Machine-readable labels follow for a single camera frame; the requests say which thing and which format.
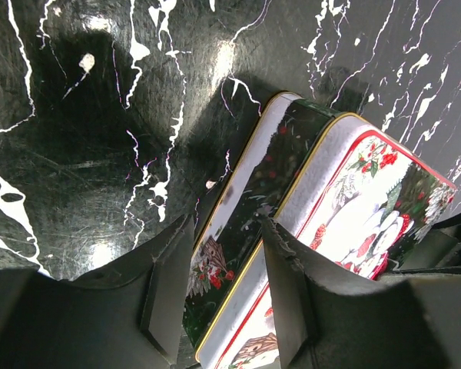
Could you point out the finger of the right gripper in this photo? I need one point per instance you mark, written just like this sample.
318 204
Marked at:
440 249

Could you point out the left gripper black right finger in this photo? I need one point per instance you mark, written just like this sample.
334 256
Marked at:
328 317

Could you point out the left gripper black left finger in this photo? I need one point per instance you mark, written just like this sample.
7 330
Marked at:
125 314

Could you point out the gold tin lid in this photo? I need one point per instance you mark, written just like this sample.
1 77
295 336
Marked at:
358 194

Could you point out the gold cookie tin box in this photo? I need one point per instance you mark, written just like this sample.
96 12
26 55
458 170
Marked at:
278 148

